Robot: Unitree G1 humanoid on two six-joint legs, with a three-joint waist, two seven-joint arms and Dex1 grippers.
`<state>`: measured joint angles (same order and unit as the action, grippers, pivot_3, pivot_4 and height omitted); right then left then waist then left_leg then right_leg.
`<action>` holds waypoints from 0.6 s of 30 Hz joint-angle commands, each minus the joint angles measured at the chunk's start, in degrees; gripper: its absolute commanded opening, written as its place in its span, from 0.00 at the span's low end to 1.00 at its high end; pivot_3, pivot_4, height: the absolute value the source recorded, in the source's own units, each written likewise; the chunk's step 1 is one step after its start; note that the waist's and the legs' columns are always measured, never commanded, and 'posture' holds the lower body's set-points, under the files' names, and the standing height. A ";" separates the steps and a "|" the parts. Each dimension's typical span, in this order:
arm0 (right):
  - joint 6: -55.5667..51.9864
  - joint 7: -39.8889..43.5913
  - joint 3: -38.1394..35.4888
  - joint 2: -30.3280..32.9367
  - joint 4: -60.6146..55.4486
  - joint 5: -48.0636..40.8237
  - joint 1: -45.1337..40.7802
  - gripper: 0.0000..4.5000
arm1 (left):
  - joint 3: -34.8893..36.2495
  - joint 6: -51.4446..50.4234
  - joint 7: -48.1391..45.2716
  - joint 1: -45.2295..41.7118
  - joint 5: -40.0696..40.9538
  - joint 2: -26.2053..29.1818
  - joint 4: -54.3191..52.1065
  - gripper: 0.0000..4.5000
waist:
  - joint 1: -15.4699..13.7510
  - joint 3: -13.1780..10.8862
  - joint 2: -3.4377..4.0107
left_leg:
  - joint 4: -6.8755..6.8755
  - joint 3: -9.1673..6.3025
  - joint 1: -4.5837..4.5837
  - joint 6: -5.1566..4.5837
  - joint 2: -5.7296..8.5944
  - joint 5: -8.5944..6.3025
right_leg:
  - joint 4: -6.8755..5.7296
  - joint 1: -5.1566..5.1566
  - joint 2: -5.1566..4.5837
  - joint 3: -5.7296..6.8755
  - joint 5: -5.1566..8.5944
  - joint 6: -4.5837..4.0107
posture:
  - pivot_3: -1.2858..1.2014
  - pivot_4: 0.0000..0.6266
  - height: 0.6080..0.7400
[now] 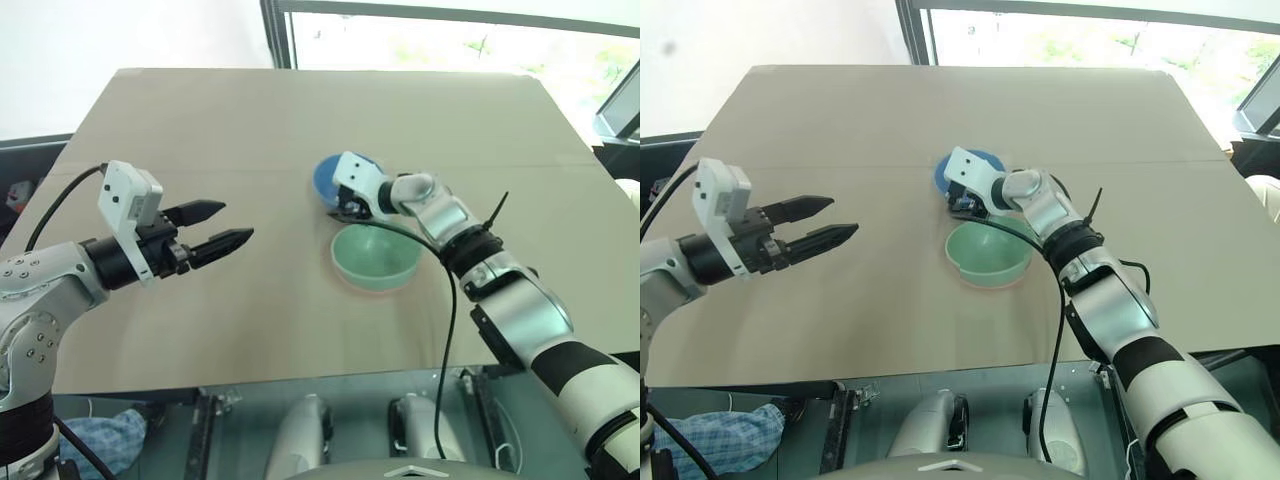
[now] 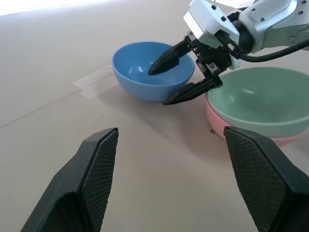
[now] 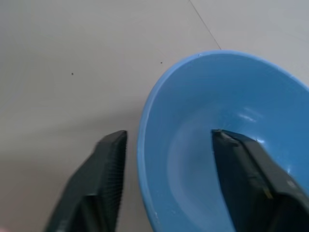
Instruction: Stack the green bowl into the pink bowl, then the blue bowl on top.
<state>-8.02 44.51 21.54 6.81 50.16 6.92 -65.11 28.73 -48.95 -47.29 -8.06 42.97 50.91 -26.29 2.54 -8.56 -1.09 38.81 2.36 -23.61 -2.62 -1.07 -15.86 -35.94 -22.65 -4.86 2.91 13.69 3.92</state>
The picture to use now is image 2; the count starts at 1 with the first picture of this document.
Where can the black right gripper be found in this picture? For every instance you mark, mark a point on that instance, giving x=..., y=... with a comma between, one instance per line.
x=213, y=59

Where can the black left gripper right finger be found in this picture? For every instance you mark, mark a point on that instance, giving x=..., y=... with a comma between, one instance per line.
x=265, y=183

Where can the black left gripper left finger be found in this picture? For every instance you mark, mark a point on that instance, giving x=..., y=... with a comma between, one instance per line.
x=72, y=193

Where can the blue bowl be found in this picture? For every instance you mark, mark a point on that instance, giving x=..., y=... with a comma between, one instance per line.
x=135, y=79

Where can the pink bowl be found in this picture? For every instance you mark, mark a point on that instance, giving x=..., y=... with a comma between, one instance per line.
x=214, y=120

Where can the green bowl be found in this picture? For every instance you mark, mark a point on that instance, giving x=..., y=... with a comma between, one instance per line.
x=253, y=120

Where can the clear tape strip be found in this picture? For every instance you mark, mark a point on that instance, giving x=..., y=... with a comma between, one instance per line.
x=89, y=83

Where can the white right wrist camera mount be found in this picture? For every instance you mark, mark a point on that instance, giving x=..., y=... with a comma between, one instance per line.
x=207, y=19

